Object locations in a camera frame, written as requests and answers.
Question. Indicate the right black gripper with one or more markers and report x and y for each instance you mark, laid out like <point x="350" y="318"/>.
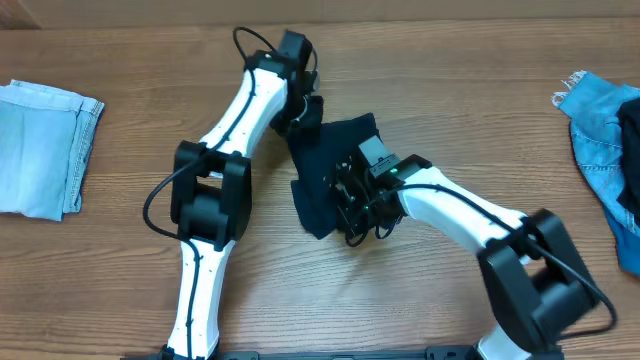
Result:
<point x="347" y="187"/>

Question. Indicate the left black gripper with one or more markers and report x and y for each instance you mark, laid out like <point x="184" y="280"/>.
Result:
<point x="306" y="111"/>

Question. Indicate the dark navy t-shirt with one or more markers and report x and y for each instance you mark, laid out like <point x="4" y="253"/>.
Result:
<point x="314" y="159"/>

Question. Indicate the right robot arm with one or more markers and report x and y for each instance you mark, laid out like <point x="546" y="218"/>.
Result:
<point x="535" y="279"/>

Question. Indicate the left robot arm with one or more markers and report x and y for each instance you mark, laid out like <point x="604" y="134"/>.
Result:
<point x="211" y="186"/>

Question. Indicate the crumpled blue denim garment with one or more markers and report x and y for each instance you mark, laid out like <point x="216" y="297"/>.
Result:
<point x="591" y="103"/>

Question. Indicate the folded light blue jeans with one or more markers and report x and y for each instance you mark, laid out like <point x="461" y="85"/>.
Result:
<point x="47" y="136"/>

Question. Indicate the dark garment on denim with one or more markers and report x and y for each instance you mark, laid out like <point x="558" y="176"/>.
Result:
<point x="628" y="115"/>

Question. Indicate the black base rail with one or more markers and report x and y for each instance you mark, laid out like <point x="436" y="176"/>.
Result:
<point x="340" y="355"/>

